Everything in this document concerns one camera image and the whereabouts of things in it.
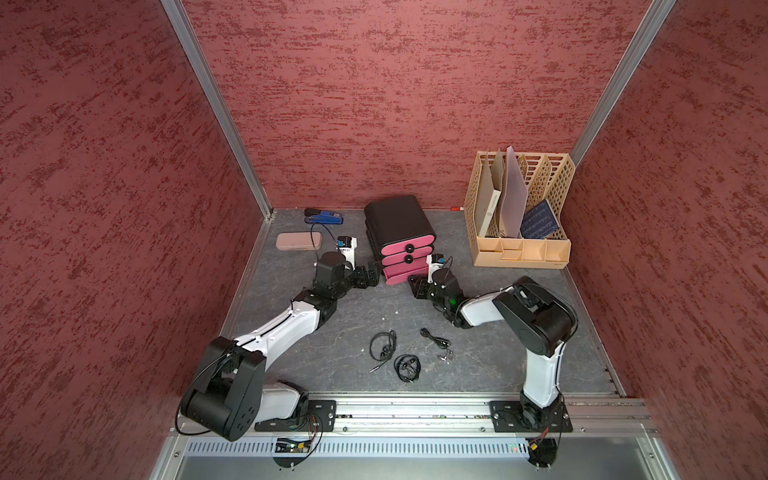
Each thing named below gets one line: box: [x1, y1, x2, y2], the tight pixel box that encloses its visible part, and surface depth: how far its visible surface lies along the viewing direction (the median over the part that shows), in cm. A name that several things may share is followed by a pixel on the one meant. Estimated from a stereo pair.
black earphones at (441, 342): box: [420, 327, 454, 364], surface depth 88 cm
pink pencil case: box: [276, 232, 323, 251], surface depth 111 cm
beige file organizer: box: [464, 151, 576, 269], surface depth 105 cm
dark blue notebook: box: [520, 199, 560, 239], surface depth 105 cm
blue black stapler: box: [304, 208, 344, 225], surface depth 120 cm
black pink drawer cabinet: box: [364, 195, 437, 286], surface depth 97 cm
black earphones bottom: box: [394, 354, 422, 383], surface depth 83 cm
